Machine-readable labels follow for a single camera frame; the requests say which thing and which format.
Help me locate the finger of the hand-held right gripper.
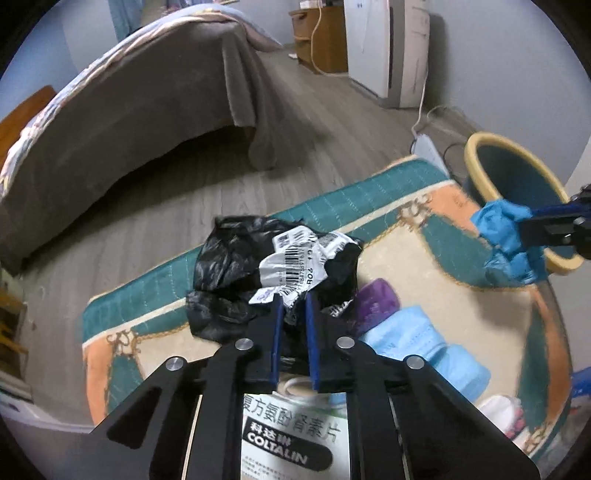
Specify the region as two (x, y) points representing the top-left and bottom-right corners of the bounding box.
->
(518, 217), (578, 246)
(530, 198), (583, 219)

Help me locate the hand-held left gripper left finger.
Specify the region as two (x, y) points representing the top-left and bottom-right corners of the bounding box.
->
(89, 298), (284, 480)

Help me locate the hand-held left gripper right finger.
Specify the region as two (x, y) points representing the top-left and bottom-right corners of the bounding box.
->
(305, 292), (541, 480)

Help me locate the blue disposable glove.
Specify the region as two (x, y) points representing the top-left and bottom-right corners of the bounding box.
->
(472, 199), (546, 284)

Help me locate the teal bin with yellow rim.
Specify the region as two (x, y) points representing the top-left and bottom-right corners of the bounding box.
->
(463, 132), (585, 276)

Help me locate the black plastic courier bag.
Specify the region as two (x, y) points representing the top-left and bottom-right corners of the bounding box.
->
(186, 215), (363, 370)

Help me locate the purple bottle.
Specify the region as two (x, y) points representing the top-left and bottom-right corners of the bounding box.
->
(355, 278), (400, 335)

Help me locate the blue face mask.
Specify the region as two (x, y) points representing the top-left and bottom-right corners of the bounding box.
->
(365, 305), (446, 365)

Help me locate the white and green medicine box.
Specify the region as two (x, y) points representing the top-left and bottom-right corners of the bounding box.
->
(240, 390), (349, 480)

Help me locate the patterned teal and orange rug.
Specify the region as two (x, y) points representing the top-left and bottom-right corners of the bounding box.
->
(82, 154), (573, 480)

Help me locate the white power strip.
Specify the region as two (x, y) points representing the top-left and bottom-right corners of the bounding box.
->
(411, 134), (450, 178)

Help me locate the light blue cloth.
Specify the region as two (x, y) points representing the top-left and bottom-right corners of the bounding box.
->
(429, 344), (491, 407)

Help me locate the bed with brown cover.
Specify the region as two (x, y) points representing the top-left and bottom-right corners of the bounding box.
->
(0, 4), (284, 273)

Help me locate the white air purifier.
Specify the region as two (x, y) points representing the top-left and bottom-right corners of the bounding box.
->
(344, 0), (432, 109)

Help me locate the wooden shelf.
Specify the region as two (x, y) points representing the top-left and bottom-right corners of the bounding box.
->
(0, 270), (29, 402)

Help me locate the wooden nightstand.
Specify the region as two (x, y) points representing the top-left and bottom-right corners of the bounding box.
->
(289, 6), (349, 75)

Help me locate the wooden headboard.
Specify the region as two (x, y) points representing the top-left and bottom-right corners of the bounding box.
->
(0, 85), (56, 153)

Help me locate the teal curtain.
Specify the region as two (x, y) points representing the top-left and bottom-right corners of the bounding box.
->
(108, 0), (139, 42)

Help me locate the black cable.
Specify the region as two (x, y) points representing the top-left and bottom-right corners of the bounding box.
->
(442, 142), (468, 182)

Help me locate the white power cable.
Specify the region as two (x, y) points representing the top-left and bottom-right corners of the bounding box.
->
(410, 60), (446, 139)

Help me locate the beige cable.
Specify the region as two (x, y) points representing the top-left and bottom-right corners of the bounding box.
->
(309, 7), (348, 77)

